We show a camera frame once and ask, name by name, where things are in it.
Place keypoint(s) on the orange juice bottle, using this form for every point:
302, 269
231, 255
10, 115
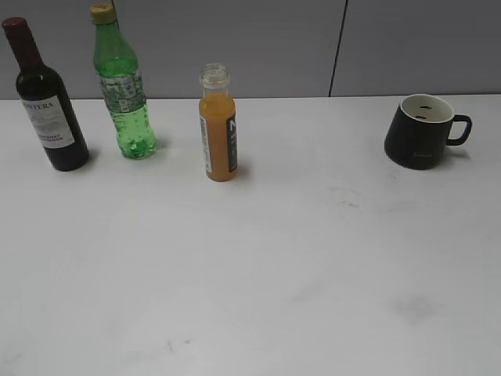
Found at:
217, 111

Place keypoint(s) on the black mug white interior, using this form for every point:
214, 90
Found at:
422, 127

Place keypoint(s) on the green plastic soda bottle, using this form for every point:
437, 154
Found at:
117, 69

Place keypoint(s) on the red wine bottle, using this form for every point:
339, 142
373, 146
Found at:
45, 99

